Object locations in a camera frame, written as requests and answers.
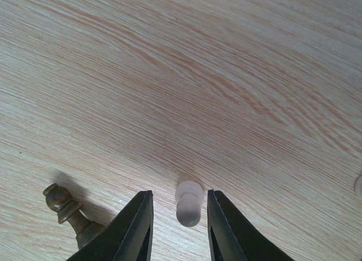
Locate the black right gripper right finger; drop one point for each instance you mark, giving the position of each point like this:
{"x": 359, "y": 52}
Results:
{"x": 232, "y": 236}

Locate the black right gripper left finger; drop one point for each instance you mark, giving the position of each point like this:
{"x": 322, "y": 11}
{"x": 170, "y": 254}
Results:
{"x": 128, "y": 237}

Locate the white pawn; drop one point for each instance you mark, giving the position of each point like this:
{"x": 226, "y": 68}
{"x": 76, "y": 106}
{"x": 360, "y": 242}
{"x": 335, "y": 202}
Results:
{"x": 189, "y": 197}

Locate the dark pawn beside gripper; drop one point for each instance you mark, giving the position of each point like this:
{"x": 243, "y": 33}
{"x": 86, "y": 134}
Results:
{"x": 60, "y": 200}

